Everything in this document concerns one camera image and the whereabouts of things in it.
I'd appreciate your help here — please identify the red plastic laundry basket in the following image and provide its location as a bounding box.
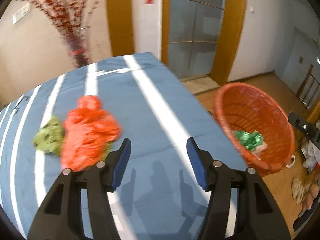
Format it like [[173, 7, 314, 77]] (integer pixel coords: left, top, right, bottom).
[[213, 82, 295, 177]]

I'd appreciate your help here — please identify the glass vase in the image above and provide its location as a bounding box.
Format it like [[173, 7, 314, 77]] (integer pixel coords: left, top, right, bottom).
[[64, 27, 91, 68]]

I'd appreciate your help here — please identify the white paper trash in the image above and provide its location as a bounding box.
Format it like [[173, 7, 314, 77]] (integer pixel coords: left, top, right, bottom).
[[252, 141, 267, 159]]

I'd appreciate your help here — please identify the orange plastic bag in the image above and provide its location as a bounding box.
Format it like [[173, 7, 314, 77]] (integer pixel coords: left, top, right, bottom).
[[60, 95, 121, 172]]

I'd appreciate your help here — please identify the blue white striped cloth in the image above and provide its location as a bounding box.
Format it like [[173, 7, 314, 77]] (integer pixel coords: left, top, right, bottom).
[[1, 53, 246, 239]]

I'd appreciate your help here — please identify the wooden stair railing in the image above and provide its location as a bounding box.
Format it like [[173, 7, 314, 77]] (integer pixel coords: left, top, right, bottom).
[[296, 64, 319, 110]]

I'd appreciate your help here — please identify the glass panel door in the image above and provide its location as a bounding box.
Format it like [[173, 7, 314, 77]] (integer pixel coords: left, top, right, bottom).
[[168, 0, 225, 79]]

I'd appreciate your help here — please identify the green crumpled wrapper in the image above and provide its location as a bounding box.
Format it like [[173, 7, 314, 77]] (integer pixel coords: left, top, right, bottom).
[[234, 131, 264, 152]]

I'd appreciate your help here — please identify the white slipper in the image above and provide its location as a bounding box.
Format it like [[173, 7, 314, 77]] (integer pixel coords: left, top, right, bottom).
[[286, 154, 296, 168]]

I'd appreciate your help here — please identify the white wall socket panel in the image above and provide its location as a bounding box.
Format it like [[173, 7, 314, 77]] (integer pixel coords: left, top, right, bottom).
[[12, 3, 32, 24]]

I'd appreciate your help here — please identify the shoe rack with shoes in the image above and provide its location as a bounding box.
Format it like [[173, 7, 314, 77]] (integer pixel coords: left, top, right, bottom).
[[301, 121, 319, 173]]

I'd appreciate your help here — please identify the green paw print bag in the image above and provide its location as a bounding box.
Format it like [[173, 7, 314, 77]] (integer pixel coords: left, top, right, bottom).
[[33, 116, 65, 157]]

